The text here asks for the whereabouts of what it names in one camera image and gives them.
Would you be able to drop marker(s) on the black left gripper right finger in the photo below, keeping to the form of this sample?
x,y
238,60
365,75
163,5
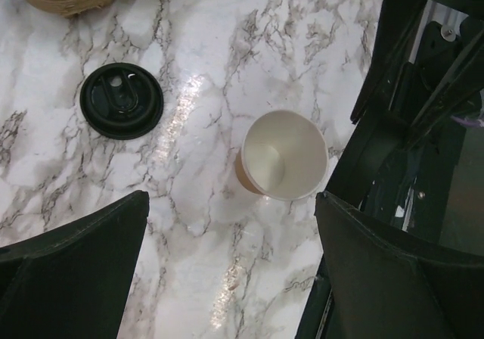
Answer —
x,y
390,284

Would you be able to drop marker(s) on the brown paper coffee cup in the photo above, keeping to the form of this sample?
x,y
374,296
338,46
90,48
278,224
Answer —
x,y
283,156

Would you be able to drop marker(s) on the black plastic cup lid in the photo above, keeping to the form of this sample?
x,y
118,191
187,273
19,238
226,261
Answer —
x,y
121,101

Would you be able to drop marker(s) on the black table front rail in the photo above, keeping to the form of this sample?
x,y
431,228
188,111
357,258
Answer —
x,y
415,159

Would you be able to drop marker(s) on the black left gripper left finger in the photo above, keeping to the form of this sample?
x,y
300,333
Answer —
x,y
74,281

